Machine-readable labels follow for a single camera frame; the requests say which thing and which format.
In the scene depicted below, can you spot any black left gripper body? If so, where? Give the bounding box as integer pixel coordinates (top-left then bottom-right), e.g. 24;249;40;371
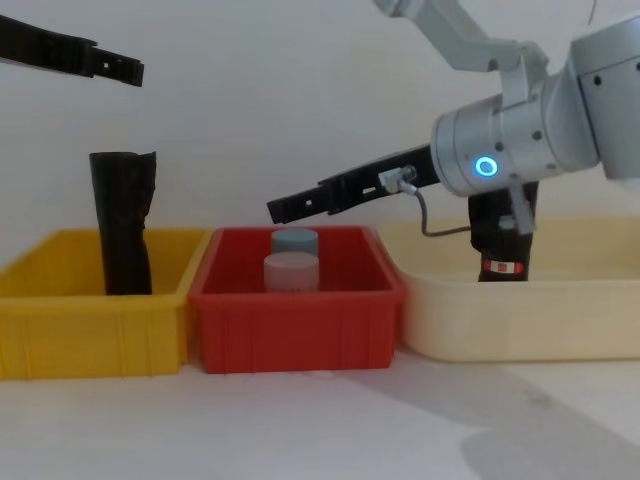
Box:
0;14;98;80

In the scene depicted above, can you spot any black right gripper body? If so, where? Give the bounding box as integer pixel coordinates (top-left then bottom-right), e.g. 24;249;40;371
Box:
318;142;444;217

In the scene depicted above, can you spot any jar with grey lid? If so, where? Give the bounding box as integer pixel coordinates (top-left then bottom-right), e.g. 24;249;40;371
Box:
270;228;321;257

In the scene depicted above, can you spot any jar with white lid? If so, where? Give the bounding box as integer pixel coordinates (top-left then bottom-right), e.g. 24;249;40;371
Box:
262;251;321;294

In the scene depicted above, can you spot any red plastic bin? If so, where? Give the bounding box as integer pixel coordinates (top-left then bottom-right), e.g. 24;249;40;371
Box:
186;225;408;376

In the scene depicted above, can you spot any black pouch with red label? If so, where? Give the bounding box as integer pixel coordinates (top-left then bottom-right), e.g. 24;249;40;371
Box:
466;179;542;284

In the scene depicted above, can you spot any plain black pouch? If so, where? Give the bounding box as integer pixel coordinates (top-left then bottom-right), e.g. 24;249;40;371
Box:
88;149;158;297

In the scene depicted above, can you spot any cream plastic bin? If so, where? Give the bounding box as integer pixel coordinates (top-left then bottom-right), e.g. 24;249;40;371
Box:
378;216;640;364

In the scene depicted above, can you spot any yellow plastic bin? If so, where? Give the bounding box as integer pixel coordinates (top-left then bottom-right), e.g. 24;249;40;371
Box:
0;228;212;382

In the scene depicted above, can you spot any grey cable with silver plug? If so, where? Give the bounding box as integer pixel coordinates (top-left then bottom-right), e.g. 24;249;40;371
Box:
378;164;474;237

